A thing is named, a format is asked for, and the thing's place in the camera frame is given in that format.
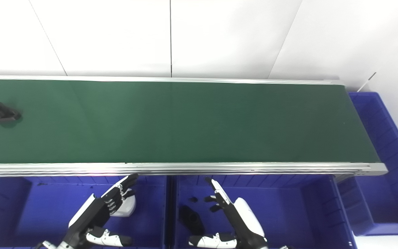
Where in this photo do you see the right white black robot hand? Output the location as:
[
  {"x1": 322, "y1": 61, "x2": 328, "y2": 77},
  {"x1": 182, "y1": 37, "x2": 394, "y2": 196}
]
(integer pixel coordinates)
[{"x1": 189, "y1": 177, "x2": 268, "y2": 249}]

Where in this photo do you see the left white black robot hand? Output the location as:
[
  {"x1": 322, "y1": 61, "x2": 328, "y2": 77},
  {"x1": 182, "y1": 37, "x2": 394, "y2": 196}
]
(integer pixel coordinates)
[{"x1": 64, "y1": 174, "x2": 139, "y2": 248}]

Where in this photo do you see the black flanged metal part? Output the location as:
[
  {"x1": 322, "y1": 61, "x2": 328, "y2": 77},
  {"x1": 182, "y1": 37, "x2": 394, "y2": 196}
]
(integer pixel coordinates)
[{"x1": 0, "y1": 101, "x2": 22, "y2": 124}]

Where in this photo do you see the white round plastic part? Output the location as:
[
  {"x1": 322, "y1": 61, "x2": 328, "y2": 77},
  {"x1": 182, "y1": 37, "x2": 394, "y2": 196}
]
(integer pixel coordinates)
[{"x1": 111, "y1": 195, "x2": 137, "y2": 218}]

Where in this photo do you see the blue plastic bin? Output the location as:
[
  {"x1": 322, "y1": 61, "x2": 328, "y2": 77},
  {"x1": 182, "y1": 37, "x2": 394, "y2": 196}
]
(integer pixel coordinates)
[
  {"x1": 166, "y1": 175, "x2": 357, "y2": 249},
  {"x1": 337, "y1": 91, "x2": 398, "y2": 237},
  {"x1": 0, "y1": 175, "x2": 170, "y2": 249}
]

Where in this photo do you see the large black part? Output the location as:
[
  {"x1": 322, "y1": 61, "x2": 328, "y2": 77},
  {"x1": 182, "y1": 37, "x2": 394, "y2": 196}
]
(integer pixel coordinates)
[{"x1": 179, "y1": 205, "x2": 206, "y2": 236}]

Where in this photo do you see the green conveyor belt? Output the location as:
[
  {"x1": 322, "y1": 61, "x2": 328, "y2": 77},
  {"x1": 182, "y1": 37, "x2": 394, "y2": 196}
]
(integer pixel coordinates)
[
  {"x1": 0, "y1": 75, "x2": 388, "y2": 181},
  {"x1": 0, "y1": 79, "x2": 381, "y2": 164}
]

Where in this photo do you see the thin white black rod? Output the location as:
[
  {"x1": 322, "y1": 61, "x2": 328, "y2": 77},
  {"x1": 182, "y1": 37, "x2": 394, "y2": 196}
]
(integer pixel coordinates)
[{"x1": 357, "y1": 72, "x2": 377, "y2": 93}]

